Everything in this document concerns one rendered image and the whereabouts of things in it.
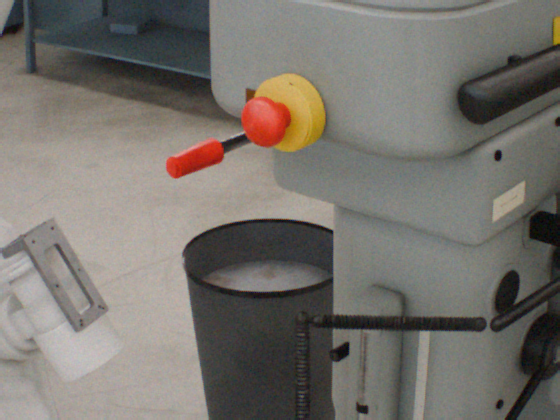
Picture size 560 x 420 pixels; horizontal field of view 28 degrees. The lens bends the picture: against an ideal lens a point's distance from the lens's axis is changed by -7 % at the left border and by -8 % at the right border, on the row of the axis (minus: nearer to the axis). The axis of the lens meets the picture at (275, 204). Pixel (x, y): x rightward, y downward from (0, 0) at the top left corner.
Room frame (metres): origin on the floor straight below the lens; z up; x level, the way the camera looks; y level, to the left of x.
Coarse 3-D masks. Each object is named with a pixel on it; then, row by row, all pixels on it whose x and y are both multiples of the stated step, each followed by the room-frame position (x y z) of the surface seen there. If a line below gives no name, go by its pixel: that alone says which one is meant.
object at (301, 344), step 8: (304, 312) 0.89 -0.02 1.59; (296, 320) 0.89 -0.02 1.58; (304, 320) 0.89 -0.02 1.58; (296, 328) 0.89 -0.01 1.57; (304, 328) 0.89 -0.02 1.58; (296, 336) 0.89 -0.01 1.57; (304, 336) 0.89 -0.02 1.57; (296, 344) 0.89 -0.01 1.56; (304, 344) 0.89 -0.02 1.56; (296, 352) 0.89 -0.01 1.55; (304, 352) 0.89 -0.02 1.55; (296, 360) 0.89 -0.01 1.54; (304, 360) 0.89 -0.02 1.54; (296, 368) 0.89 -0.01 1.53; (304, 368) 0.89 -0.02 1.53; (296, 376) 0.89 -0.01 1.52; (304, 376) 0.89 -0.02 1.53; (296, 384) 0.89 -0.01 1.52; (304, 384) 0.89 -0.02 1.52; (296, 392) 0.89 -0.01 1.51; (304, 392) 0.89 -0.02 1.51; (296, 400) 0.89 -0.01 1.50; (304, 400) 0.89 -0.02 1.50; (296, 408) 0.89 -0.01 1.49; (304, 408) 0.89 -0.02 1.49; (296, 416) 0.89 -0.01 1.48; (304, 416) 0.89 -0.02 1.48
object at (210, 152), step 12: (204, 144) 0.97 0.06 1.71; (216, 144) 0.97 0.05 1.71; (228, 144) 0.99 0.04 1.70; (240, 144) 1.00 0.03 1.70; (180, 156) 0.95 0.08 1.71; (192, 156) 0.95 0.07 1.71; (204, 156) 0.96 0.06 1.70; (216, 156) 0.97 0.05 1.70; (168, 168) 0.95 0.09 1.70; (180, 168) 0.94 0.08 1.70; (192, 168) 0.95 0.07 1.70; (204, 168) 0.96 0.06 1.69
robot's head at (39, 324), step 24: (24, 288) 0.82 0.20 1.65; (72, 288) 0.84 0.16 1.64; (0, 312) 0.85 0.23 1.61; (24, 312) 0.83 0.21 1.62; (48, 312) 0.82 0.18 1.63; (0, 336) 0.83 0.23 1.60; (24, 336) 0.84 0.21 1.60; (48, 336) 0.81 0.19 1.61; (72, 336) 0.81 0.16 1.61; (96, 336) 0.82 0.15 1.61; (48, 360) 0.82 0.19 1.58; (72, 360) 0.80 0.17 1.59; (96, 360) 0.80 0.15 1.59
